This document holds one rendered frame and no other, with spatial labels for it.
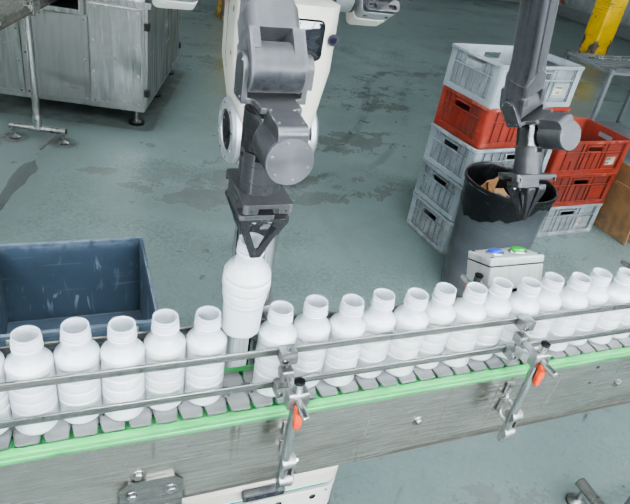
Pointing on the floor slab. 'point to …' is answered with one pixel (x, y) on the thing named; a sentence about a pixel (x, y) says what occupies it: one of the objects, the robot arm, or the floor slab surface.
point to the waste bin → (490, 220)
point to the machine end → (86, 54)
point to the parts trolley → (628, 92)
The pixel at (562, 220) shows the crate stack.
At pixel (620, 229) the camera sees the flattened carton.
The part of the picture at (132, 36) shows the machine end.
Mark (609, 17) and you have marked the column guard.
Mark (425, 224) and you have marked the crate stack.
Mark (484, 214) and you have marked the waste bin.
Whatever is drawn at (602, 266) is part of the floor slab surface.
